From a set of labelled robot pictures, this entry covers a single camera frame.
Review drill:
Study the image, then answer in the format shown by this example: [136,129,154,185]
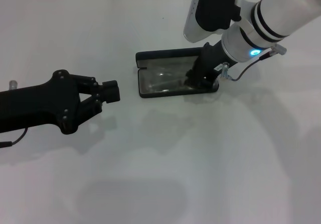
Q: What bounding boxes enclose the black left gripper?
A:
[0,69,121,134]

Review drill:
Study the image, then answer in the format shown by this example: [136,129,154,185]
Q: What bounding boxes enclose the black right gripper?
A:
[184,42,238,88]

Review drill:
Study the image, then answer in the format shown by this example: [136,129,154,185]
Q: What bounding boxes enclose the clear white glasses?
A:
[140,58,201,94]

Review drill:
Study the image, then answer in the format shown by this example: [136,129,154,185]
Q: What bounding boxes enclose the black glasses case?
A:
[135,47,221,99]

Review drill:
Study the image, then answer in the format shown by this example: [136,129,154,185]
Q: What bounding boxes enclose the silver vented wrist camera box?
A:
[183,0,242,43]

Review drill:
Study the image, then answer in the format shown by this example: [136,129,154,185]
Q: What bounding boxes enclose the right gripper connector cable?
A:
[220,44,287,82]

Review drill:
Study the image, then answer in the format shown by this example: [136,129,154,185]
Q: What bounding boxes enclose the gripper connector cable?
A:
[0,80,29,149]
[220,44,287,82]

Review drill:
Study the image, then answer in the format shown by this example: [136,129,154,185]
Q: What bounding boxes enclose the left gripper connector cable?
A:
[0,80,29,149]

